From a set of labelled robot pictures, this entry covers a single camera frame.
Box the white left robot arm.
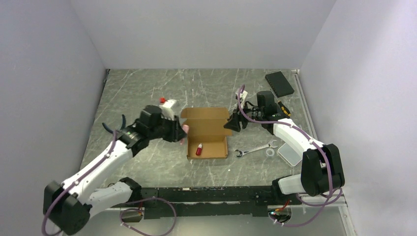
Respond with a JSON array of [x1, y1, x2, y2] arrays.
[[41, 99, 187, 236]]

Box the red small bottle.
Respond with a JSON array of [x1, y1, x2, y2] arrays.
[[195, 143, 203, 156]]

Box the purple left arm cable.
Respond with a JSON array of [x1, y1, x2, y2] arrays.
[[40, 130, 178, 236]]

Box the clear plastic lid case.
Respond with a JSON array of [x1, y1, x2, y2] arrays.
[[277, 144, 302, 167]]

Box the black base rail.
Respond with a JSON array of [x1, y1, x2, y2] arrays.
[[108, 185, 294, 219]]

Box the silver combination wrench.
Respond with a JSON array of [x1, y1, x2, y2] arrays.
[[235, 140, 278, 158]]

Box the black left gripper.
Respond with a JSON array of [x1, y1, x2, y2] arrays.
[[149, 113, 187, 143]]

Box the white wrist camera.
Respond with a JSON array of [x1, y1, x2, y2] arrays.
[[159, 97, 178, 119], [236, 90, 248, 108]]

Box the pink tube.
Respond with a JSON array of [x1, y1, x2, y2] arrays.
[[182, 125, 189, 133]]

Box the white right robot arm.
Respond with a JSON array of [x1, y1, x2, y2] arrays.
[[224, 88, 345, 204]]

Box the clear tape roll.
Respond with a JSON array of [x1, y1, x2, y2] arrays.
[[266, 148, 275, 157]]

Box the aluminium frame rail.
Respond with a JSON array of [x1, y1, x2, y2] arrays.
[[104, 190, 341, 225]]

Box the blue handled pliers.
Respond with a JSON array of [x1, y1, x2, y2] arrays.
[[101, 114, 126, 134]]

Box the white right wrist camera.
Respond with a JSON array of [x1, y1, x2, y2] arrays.
[[236, 90, 248, 108]]

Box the yellow black screwdriver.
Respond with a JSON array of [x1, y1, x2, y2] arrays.
[[278, 101, 291, 118]]

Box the brown cardboard paper box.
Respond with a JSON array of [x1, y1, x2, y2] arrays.
[[180, 107, 232, 160]]

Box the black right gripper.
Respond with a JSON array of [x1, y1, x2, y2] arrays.
[[224, 101, 264, 132]]

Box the black flat box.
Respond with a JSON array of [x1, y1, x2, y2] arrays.
[[265, 71, 295, 98]]

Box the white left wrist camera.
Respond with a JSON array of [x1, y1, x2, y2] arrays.
[[159, 97, 178, 119]]

